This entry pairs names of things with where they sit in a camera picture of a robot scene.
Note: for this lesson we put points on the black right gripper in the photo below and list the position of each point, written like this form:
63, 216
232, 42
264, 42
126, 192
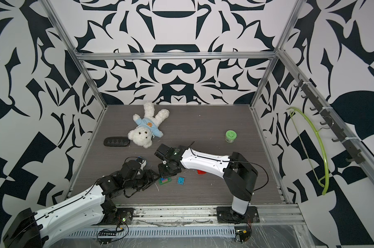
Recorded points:
163, 174

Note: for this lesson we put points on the cyan lego brick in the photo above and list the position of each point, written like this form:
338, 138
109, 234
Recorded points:
181, 180

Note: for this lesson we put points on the white teddy bear blue shirt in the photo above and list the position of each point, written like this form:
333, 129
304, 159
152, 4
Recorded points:
148, 126

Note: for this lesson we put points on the green long lego plate brick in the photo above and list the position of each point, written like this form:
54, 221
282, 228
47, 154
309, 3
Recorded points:
169, 180

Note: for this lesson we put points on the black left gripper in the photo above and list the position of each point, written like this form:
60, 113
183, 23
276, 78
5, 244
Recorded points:
151, 177

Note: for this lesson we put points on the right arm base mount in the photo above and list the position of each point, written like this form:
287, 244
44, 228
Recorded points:
225, 215

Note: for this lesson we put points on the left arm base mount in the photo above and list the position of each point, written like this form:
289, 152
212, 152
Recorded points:
119, 216

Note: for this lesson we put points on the red lego brick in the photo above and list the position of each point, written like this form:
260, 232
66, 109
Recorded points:
201, 172

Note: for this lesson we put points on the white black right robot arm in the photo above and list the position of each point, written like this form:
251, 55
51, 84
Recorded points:
239, 175

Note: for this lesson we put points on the black wall hook rack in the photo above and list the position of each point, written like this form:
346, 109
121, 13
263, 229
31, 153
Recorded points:
331, 123

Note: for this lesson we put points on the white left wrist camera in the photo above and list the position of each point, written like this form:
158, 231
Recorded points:
142, 162

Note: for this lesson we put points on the black remote control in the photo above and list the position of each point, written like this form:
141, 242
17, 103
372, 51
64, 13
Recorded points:
116, 141

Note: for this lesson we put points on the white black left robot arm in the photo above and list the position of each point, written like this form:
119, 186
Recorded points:
42, 228

